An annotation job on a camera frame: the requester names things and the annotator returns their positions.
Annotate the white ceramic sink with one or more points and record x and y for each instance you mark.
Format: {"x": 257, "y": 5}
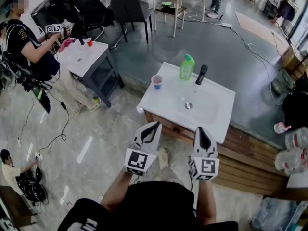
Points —
{"x": 204, "y": 114}

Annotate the metal sink drain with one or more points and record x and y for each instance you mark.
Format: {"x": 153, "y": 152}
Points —
{"x": 188, "y": 105}

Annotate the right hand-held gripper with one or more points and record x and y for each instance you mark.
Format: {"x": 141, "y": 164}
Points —
{"x": 204, "y": 167}

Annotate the black mesh office chair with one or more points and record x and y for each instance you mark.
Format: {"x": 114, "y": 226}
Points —
{"x": 48, "y": 11}
{"x": 89, "y": 11}

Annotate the blue and white paper cup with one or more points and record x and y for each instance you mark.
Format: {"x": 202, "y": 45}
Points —
{"x": 157, "y": 86}

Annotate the flat cardboard sheet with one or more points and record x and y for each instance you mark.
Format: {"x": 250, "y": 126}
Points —
{"x": 260, "y": 30}

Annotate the red cup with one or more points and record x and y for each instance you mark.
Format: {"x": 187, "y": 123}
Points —
{"x": 89, "y": 42}

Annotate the cardboard box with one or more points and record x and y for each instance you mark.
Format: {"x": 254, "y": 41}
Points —
{"x": 294, "y": 61}

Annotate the white power strip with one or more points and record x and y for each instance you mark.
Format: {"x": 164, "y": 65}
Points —
{"x": 227, "y": 25}
{"x": 38, "y": 156}

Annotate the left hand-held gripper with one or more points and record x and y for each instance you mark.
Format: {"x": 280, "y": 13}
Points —
{"x": 137, "y": 161}

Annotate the black green hanging pack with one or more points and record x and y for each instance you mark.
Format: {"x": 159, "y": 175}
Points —
{"x": 42, "y": 97}

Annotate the green soap bottle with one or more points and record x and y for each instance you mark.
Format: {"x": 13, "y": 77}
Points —
{"x": 186, "y": 68}

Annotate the person's black shirt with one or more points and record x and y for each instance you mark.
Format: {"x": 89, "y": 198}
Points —
{"x": 149, "y": 206}

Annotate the clear bag of bottles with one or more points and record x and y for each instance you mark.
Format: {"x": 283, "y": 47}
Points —
{"x": 297, "y": 138}
{"x": 291, "y": 160}

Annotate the pink cloth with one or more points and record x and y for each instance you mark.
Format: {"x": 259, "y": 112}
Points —
{"x": 65, "y": 44}

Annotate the green cloth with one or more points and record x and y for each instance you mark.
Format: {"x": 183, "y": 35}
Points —
{"x": 169, "y": 3}

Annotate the wooden frame chair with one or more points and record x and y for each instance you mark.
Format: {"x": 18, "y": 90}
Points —
{"x": 168, "y": 11}

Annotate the white table dark frame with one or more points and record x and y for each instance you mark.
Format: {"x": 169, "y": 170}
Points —
{"x": 84, "y": 56}

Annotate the pink white packet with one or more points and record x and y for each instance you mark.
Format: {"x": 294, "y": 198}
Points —
{"x": 281, "y": 128}

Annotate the bluish plastic bag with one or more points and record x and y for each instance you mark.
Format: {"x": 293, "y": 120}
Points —
{"x": 276, "y": 213}

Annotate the black bag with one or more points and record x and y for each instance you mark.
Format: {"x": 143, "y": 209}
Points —
{"x": 294, "y": 109}

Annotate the coat rack with clothes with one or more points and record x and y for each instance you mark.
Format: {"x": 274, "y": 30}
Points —
{"x": 286, "y": 9}

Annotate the green trash bin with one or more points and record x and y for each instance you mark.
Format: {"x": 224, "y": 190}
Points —
{"x": 282, "y": 82}

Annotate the wooden sink cabinet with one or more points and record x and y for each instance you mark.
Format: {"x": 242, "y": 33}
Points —
{"x": 240, "y": 157}

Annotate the pink plastic cup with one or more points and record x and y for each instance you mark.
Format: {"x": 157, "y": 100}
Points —
{"x": 157, "y": 79}

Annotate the brown wooden furniture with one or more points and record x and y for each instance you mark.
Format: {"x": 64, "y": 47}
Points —
{"x": 14, "y": 206}

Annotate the person's left forearm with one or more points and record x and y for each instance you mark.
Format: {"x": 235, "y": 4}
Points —
{"x": 118, "y": 191}

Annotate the person's right forearm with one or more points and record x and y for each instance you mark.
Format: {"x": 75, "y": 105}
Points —
{"x": 206, "y": 201}

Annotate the person's beige trousers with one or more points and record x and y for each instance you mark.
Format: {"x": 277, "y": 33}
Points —
{"x": 168, "y": 174}

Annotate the black shelf unit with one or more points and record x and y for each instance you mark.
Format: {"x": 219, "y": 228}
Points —
{"x": 269, "y": 8}

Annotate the person's beige shoe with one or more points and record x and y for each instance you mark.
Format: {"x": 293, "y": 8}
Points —
{"x": 163, "y": 157}

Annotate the grey upholstered chair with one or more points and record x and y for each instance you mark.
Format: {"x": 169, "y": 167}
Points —
{"x": 130, "y": 11}

